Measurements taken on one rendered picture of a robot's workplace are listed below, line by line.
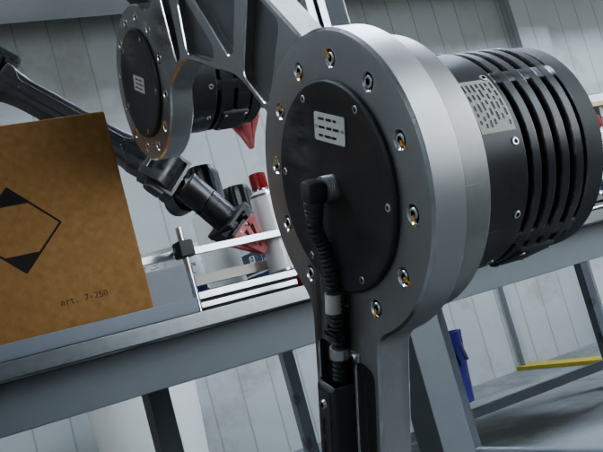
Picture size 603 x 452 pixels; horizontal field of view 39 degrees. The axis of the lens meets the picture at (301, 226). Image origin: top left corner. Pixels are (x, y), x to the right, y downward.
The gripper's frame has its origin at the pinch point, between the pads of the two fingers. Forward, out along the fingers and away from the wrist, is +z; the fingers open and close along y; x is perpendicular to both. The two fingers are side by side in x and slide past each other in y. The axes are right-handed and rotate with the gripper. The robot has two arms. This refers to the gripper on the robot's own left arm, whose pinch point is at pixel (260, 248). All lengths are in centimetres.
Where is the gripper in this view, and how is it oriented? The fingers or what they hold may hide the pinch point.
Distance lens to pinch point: 168.1
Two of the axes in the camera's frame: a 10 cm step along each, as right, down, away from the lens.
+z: 7.3, 6.4, 2.5
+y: -4.8, 2.2, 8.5
